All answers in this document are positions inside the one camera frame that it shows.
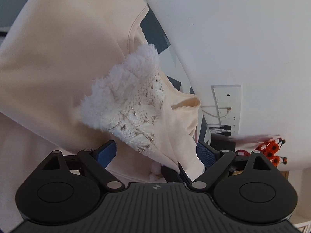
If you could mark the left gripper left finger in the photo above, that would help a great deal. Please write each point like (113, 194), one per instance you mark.
(83, 172)

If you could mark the orange artificial flowers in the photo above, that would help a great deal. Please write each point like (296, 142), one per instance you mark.
(270, 149)

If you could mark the black plug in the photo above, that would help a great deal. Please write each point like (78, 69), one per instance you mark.
(223, 127)
(223, 133)

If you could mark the cream sweater with lace cuffs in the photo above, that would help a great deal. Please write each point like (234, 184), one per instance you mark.
(78, 73)

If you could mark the black cabinet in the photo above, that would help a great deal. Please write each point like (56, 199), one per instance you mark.
(219, 142)

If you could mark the black plug left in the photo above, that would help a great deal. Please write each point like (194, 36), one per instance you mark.
(223, 127)

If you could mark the white wall socket panel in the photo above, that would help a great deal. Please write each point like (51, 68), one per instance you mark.
(228, 104)

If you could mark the black plug right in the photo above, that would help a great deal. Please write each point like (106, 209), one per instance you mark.
(223, 133)

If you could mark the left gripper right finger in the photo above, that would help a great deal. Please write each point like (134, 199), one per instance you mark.
(218, 164)

